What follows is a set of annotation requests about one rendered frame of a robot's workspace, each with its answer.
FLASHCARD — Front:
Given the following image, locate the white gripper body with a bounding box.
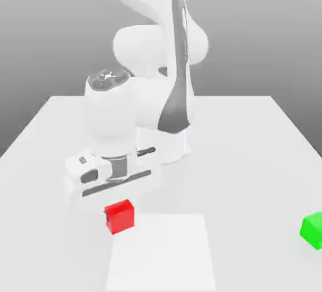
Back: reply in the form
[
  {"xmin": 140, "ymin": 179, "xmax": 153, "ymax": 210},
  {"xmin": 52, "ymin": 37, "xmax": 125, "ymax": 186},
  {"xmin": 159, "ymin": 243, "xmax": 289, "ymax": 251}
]
[{"xmin": 67, "ymin": 162, "xmax": 165, "ymax": 214}]

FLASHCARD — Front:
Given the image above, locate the small red cube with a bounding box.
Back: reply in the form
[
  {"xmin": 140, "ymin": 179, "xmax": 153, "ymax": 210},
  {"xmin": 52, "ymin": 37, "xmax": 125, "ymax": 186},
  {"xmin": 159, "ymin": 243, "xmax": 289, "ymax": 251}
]
[{"xmin": 104, "ymin": 199, "xmax": 135, "ymax": 235}]

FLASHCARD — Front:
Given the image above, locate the small green cube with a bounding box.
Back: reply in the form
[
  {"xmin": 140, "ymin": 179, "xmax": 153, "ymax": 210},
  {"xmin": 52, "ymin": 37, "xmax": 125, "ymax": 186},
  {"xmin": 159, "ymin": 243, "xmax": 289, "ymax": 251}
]
[{"xmin": 299, "ymin": 211, "xmax": 322, "ymax": 251}]

